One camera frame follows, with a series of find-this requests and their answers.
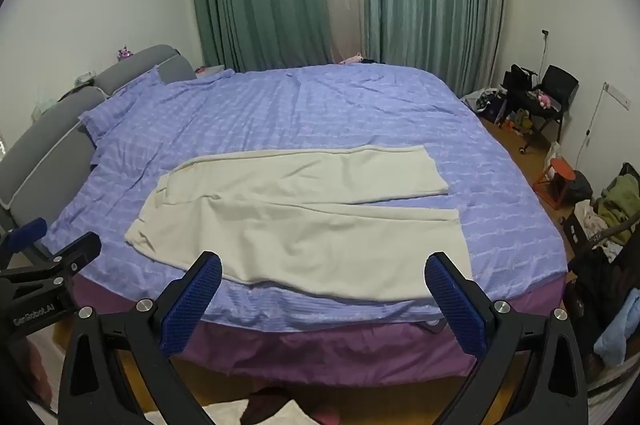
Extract cream white pants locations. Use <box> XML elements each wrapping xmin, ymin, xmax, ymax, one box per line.
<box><xmin>125</xmin><ymin>146</ymin><xmax>472</xmax><ymax>301</ymax></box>

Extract grey padded headboard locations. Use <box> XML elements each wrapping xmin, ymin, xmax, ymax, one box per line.
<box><xmin>0</xmin><ymin>45</ymin><xmax>195</xmax><ymax>230</ymax></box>

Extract magenta bed skirt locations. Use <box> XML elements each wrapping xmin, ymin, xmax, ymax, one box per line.
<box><xmin>69</xmin><ymin>276</ymin><xmax>569</xmax><ymax>388</ymax></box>

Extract pile of clothes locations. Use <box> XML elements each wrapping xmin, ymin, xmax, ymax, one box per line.
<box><xmin>564</xmin><ymin>163</ymin><xmax>639</xmax><ymax>367</ymax></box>

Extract orange plastic stool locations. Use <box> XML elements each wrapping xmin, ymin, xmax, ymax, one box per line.
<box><xmin>532</xmin><ymin>158</ymin><xmax>576</xmax><ymax>210</ymax></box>

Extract purple toy on headboard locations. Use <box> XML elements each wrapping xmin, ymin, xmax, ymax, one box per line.
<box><xmin>117</xmin><ymin>47</ymin><xmax>132</xmax><ymax>61</ymax></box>

